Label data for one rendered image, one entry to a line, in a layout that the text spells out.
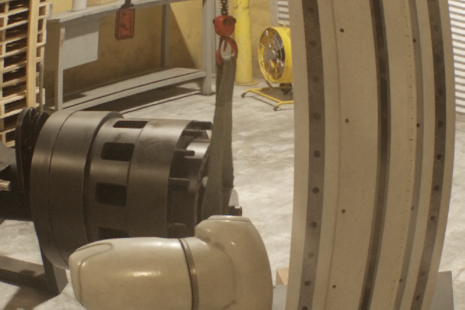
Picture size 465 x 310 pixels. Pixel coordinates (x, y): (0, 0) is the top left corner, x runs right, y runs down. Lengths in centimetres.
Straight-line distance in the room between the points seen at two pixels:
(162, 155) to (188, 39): 682
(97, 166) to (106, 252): 129
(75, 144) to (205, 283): 138
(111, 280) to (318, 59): 52
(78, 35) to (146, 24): 164
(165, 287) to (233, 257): 12
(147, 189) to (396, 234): 106
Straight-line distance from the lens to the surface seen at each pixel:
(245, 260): 126
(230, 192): 260
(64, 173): 253
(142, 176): 246
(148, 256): 124
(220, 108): 251
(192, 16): 928
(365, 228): 156
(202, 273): 124
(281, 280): 400
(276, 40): 797
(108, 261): 123
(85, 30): 735
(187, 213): 246
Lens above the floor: 170
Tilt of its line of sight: 15 degrees down
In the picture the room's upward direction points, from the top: 1 degrees counter-clockwise
